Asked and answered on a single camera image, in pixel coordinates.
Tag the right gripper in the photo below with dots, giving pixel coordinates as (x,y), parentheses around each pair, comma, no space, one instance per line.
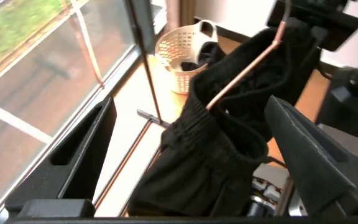
(328,21)

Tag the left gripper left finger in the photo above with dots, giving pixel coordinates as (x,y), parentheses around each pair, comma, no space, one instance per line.
(82,180)

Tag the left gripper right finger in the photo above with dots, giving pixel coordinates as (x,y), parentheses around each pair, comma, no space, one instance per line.
(309,174)

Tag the pink clothes hanger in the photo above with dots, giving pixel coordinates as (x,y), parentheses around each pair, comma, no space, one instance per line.
(244,73)
(88,49)

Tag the black shorts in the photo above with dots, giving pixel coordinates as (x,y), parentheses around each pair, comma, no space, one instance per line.
(197,174)

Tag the black short-sleeved shirt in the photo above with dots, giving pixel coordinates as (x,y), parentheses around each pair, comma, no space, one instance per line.
(208,54)

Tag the black clothes rack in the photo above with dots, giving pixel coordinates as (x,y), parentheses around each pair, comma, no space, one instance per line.
(149,116)

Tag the white laundry basket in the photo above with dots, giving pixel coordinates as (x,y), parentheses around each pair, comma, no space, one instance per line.
(179,46)

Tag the window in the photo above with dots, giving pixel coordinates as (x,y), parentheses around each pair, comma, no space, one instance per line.
(26,93)

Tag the beige curtain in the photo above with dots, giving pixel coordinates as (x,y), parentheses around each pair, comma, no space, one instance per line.
(185,12)

